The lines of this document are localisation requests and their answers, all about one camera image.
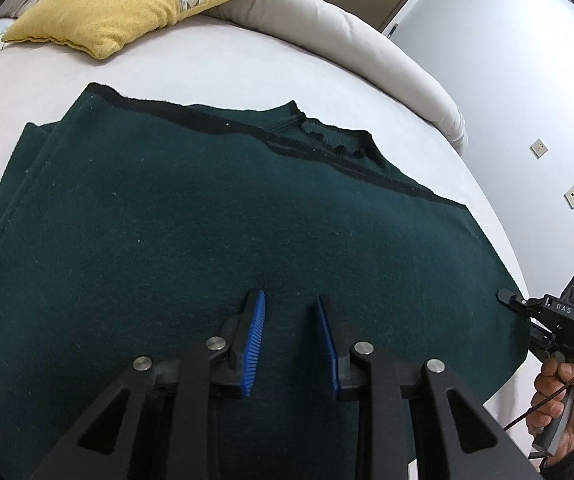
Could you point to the yellow pillow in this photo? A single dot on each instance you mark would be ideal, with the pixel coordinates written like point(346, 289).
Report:
point(117, 5)

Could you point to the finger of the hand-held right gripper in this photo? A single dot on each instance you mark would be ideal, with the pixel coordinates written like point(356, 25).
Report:
point(542, 342)
point(517, 302)

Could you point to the person's right hand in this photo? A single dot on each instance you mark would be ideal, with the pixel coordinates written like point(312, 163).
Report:
point(547, 385)

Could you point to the beige duvet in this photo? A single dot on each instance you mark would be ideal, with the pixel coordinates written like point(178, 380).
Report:
point(357, 40)

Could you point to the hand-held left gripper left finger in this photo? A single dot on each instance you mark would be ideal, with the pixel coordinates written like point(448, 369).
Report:
point(254, 340)

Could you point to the beige wall socket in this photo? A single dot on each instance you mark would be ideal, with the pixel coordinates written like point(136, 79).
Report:
point(539, 147)
point(573, 197)

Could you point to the bed with white sheet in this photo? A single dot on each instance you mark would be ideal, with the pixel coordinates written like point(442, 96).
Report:
point(247, 70)

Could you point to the dark green sweater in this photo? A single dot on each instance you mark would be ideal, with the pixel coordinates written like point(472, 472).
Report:
point(192, 240)

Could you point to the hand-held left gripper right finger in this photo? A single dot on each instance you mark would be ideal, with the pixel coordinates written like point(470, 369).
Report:
point(328, 345)

